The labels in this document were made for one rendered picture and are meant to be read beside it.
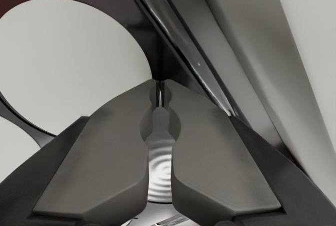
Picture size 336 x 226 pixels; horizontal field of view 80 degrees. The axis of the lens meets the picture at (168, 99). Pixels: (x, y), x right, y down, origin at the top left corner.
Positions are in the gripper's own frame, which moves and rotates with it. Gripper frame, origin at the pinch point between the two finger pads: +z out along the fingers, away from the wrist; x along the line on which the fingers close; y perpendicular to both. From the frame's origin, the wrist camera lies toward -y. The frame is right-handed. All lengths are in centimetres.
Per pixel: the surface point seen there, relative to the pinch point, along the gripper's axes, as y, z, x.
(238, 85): 5.1, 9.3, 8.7
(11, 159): 7.7, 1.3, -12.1
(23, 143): 5.9, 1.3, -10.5
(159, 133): 5.1, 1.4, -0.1
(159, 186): 11.7, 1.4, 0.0
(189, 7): -2.8, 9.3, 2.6
